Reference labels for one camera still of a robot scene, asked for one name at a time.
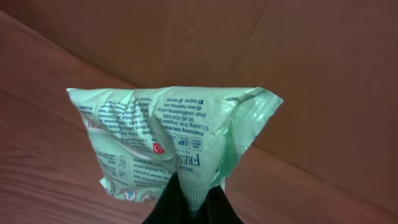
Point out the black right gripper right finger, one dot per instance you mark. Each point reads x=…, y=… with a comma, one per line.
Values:
x=217, y=209

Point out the teal wet wipes pack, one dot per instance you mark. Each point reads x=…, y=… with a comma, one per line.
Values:
x=142, y=137

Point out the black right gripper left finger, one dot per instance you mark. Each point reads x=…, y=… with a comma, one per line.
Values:
x=172, y=207

